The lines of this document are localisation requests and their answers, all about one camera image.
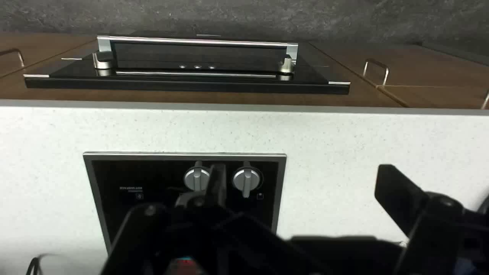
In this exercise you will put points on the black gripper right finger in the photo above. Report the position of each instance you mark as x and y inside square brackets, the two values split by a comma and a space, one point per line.
[433, 229]

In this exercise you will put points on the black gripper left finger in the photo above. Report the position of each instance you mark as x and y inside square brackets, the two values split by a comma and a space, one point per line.
[153, 238]

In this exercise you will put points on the silver cooktop knob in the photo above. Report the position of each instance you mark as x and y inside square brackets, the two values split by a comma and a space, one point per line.
[246, 178]
[196, 177]

